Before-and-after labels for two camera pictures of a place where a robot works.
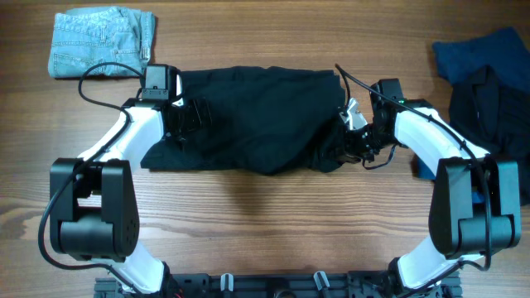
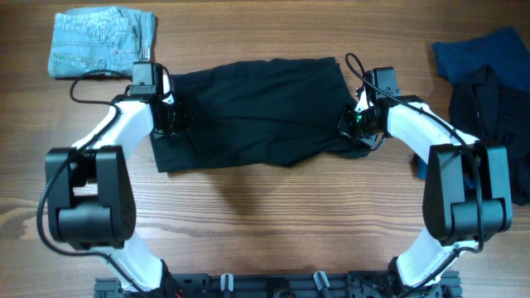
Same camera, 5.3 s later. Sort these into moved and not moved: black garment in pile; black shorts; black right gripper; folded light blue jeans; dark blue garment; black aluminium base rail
Moved: black shorts; black right gripper
Not moved: black garment in pile; black aluminium base rail; dark blue garment; folded light blue jeans
